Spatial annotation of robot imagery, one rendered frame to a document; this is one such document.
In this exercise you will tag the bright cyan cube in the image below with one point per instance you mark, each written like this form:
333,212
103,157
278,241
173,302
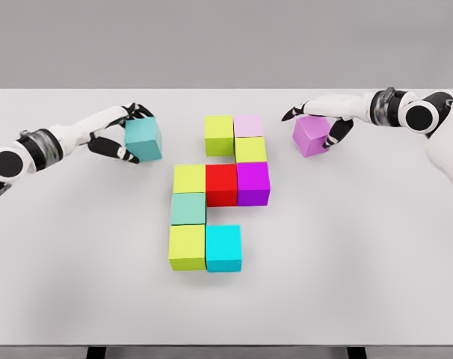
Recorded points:
223,248

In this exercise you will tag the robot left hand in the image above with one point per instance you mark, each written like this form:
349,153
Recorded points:
110,129

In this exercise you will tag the pale pink cube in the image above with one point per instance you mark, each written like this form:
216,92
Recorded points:
249,126

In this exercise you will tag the mint green cube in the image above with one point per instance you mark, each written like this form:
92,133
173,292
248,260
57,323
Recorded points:
188,209

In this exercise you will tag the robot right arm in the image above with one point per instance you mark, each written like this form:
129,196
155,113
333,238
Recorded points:
417,119

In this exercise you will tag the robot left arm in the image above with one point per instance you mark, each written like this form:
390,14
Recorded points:
36,149

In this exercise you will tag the violet purple cube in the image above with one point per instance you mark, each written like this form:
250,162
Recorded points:
252,183

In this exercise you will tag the yellow-green cube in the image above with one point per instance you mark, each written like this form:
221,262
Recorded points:
187,247
219,134
189,179
250,150

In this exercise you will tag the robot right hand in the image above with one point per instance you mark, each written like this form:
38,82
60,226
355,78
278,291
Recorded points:
323,106

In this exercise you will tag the orchid purple cube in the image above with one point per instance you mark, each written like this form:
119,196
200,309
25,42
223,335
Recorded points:
310,136

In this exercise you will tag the red cube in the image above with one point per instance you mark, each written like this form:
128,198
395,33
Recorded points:
221,185

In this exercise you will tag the teal cube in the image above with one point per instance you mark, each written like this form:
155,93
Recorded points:
144,140

